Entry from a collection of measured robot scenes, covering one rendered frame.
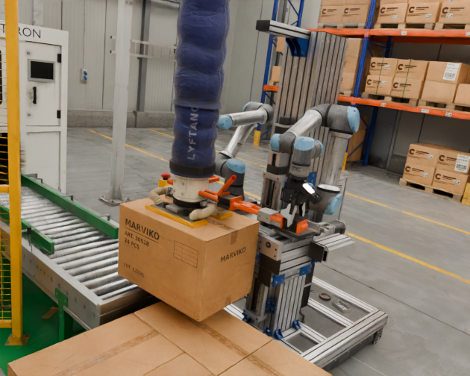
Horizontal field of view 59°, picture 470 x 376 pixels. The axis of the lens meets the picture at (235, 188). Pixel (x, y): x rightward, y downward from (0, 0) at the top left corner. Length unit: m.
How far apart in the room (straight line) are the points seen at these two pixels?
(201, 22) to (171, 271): 1.12
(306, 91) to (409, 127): 8.27
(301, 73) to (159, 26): 10.39
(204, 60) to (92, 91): 9.86
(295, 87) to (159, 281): 1.25
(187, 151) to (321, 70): 0.86
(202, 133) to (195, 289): 0.70
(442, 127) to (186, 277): 8.79
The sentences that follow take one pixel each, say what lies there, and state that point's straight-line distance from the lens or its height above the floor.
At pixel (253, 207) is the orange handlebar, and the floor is 1.20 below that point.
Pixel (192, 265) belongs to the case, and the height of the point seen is 0.92.
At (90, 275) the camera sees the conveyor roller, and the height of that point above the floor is 0.54.
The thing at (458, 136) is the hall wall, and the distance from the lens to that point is 10.12.
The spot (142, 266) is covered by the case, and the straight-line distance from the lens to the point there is 2.17.
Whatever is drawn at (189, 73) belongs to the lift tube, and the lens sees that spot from 1.90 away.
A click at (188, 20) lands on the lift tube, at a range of 1.92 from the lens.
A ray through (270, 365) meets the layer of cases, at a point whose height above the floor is 0.54.
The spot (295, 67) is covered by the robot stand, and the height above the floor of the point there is 1.84.
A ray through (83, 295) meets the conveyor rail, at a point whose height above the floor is 0.59.
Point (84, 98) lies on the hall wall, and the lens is 11.60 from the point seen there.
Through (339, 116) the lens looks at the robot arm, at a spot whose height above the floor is 1.63.
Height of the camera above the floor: 1.76
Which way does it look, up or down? 15 degrees down
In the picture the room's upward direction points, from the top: 7 degrees clockwise
